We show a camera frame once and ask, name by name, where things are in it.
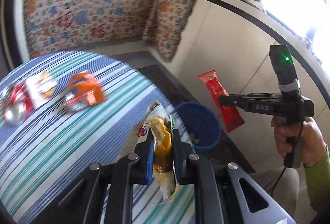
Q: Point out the striped blue tablecloth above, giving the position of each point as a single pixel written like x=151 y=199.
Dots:
x=43 y=154

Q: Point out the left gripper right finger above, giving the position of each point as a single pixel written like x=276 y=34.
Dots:
x=190 y=168

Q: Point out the yellow white snack bag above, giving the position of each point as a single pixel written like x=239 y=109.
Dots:
x=161 y=125

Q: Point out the crushed red soda can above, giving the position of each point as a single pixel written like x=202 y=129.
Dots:
x=16 y=104

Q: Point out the orange silver snack bag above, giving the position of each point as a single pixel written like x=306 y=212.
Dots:
x=84 y=91

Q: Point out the green sleeve right forearm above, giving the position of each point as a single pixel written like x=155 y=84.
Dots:
x=317 y=182

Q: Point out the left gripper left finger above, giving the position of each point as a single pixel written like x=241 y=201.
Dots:
x=133 y=169

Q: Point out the red white snack wrapper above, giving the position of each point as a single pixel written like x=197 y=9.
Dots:
x=40 y=88

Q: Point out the patterned fu character cloth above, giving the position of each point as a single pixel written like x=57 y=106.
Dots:
x=58 y=25

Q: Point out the person's right hand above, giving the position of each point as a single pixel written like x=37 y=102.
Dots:
x=314 y=146

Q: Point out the blue plastic trash bin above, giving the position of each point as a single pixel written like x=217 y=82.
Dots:
x=201 y=125

